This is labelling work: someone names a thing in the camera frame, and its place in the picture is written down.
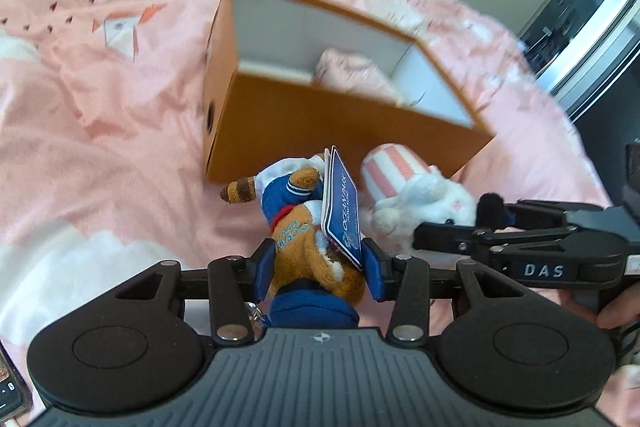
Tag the pink printed blanket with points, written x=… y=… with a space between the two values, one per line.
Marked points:
x=100 y=82

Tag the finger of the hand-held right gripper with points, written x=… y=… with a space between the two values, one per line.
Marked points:
x=545 y=213
x=450 y=237

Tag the person's right hand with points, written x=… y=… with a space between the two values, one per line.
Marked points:
x=620 y=307

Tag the pink cloth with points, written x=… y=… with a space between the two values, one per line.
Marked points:
x=352 y=77

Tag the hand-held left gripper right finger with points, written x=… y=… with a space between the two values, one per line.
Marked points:
x=375 y=269

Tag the brown raccoon plush toy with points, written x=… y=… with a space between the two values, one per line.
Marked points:
x=300 y=227

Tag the orange cardboard box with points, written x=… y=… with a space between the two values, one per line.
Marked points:
x=320 y=132

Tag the white plush toy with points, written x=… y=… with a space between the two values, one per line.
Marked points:
x=425 y=197

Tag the black smartphone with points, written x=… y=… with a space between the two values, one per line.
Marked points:
x=11 y=382

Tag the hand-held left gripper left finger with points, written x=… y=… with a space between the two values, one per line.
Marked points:
x=264 y=269

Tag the dark sliding wardrobe door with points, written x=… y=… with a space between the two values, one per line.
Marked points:
x=590 y=47

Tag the blue hang tag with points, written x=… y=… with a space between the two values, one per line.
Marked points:
x=340 y=202

